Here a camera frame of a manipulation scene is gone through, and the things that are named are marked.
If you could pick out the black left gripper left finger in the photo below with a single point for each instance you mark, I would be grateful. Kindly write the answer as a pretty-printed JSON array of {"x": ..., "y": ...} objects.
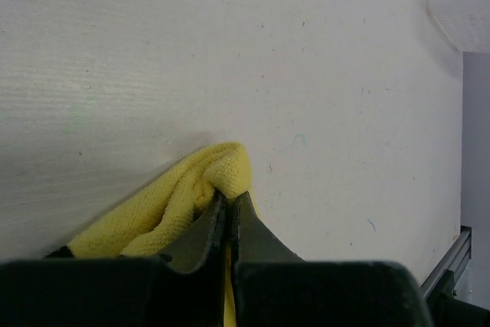
[{"x": 179, "y": 285}]

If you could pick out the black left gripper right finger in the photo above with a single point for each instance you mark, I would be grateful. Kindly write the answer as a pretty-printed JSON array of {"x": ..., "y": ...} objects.
[{"x": 275, "y": 287}]

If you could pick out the yellow towel black trim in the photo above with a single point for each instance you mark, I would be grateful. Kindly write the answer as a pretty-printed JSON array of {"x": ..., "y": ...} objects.
[{"x": 161, "y": 211}]

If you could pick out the white plastic basket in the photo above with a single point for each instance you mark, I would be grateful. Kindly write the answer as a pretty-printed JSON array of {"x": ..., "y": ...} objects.
[{"x": 464, "y": 22}]

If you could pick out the aluminium mounting rail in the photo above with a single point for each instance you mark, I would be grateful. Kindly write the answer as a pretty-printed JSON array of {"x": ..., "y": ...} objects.
[{"x": 449, "y": 270}]

